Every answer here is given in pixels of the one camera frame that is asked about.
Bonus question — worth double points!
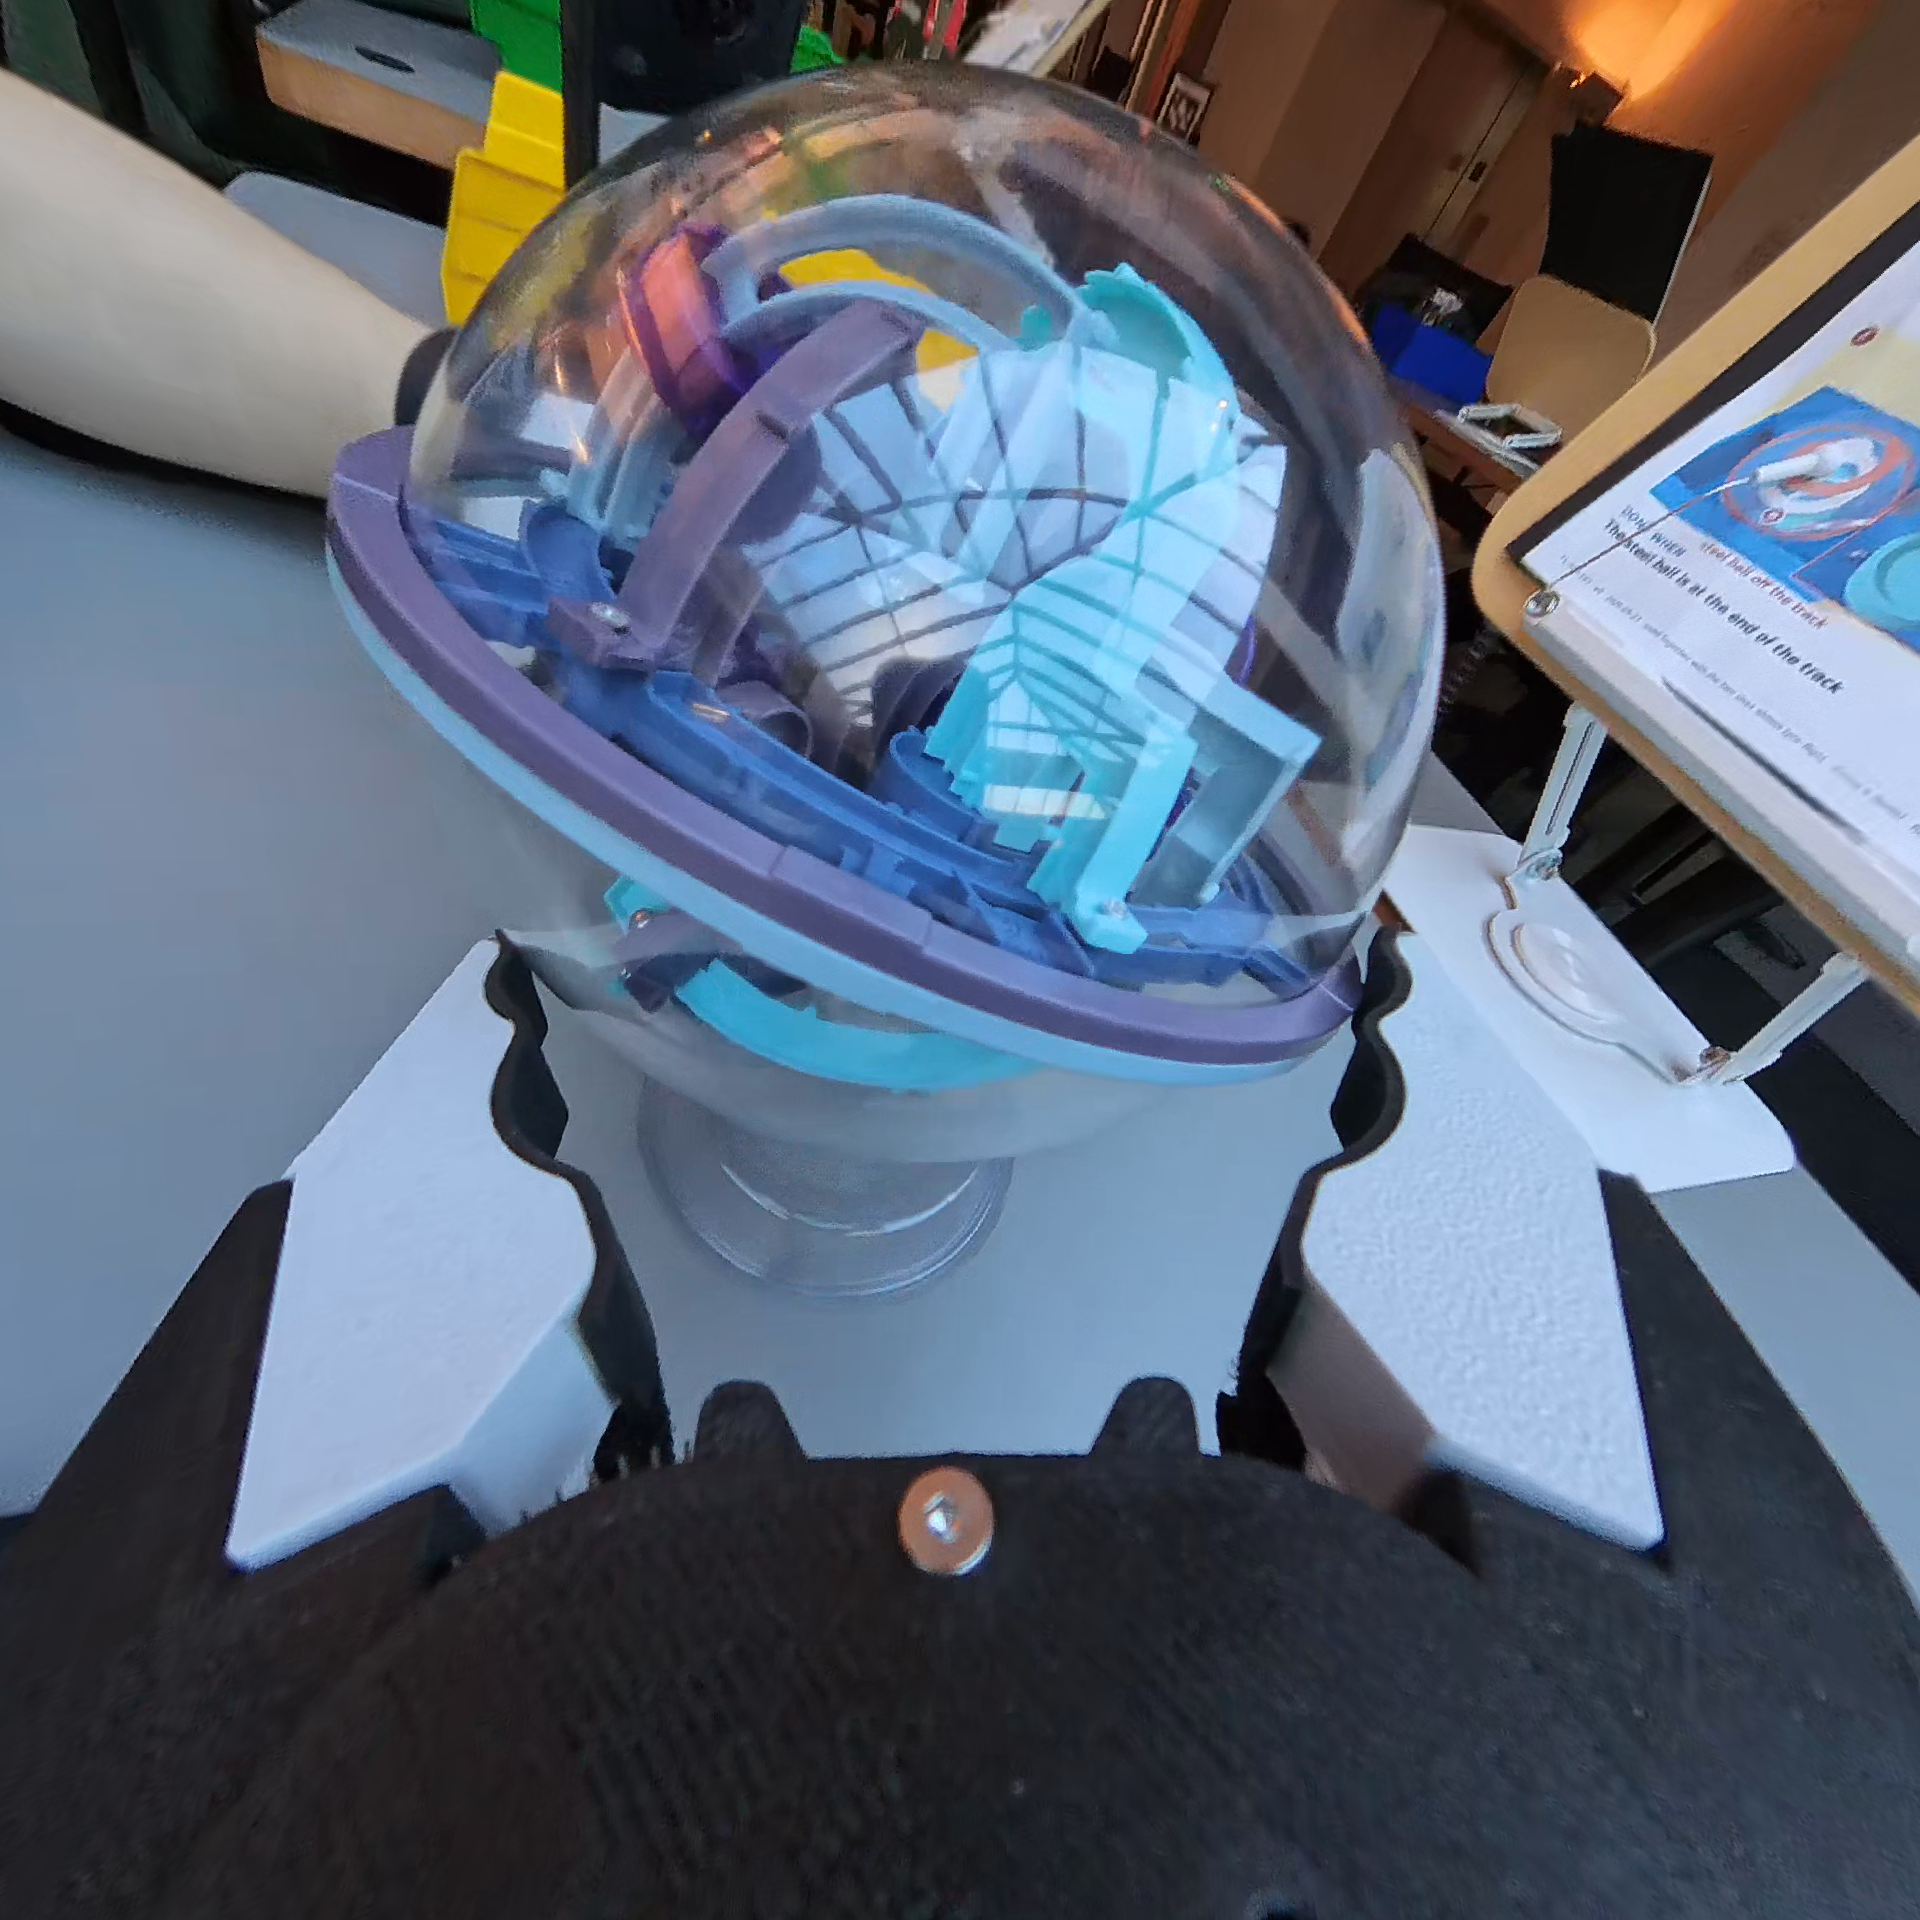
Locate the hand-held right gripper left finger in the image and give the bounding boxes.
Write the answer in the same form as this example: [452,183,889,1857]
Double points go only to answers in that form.
[222,933,674,1572]

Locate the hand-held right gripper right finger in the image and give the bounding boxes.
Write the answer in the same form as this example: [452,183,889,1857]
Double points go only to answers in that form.
[1219,926,1669,1556]

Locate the clear plastic ring stand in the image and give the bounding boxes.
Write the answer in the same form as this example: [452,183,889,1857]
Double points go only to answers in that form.
[637,1070,1016,1300]

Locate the clear maze ball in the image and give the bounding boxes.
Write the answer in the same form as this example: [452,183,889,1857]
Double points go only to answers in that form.
[326,59,1445,1084]

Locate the person's left forearm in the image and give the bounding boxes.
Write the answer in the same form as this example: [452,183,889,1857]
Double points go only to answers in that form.
[0,66,452,497]

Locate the blue plastic bin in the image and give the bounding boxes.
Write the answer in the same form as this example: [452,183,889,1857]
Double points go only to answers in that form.
[1364,299,1496,402]

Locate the beige chair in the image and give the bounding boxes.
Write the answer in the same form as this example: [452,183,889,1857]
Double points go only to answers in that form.
[1491,273,1655,437]

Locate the yellow plastic bin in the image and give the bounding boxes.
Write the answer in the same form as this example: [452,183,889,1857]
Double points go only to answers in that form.
[441,66,572,326]

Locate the black monitor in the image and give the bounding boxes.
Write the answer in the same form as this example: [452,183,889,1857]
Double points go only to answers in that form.
[1537,119,1715,324]

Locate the grey table with wooden edge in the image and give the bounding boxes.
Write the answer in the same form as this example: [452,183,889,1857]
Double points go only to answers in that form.
[254,0,505,169]

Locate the green plastic bin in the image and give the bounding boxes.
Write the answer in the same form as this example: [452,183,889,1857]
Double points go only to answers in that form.
[469,0,602,79]

